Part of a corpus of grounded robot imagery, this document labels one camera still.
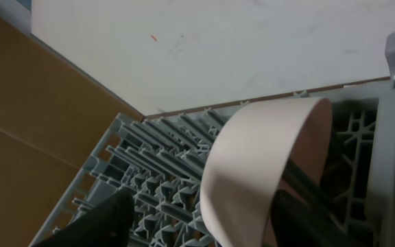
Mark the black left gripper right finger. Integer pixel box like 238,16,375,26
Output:
270,159,362,247

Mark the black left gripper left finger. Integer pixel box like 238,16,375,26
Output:
34,189,134,247

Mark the pink bowl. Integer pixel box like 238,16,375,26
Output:
200,97,333,246

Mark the grey plastic dishwasher rack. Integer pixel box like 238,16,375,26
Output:
32,32,395,246

